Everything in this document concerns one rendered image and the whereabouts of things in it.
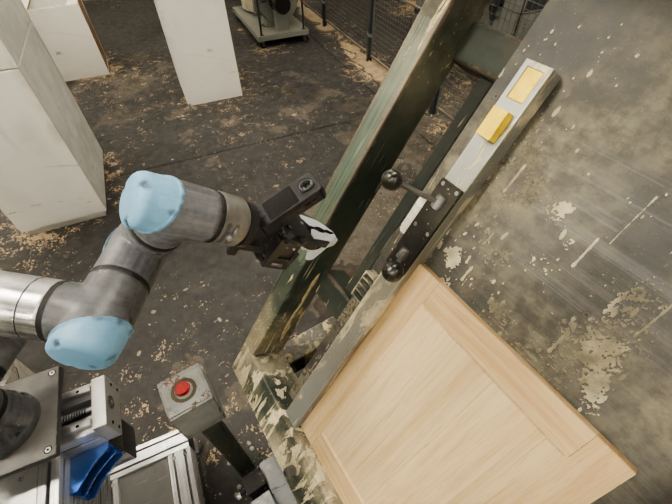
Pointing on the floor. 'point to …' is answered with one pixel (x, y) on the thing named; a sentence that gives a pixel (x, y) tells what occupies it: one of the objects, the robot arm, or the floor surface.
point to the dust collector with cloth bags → (271, 19)
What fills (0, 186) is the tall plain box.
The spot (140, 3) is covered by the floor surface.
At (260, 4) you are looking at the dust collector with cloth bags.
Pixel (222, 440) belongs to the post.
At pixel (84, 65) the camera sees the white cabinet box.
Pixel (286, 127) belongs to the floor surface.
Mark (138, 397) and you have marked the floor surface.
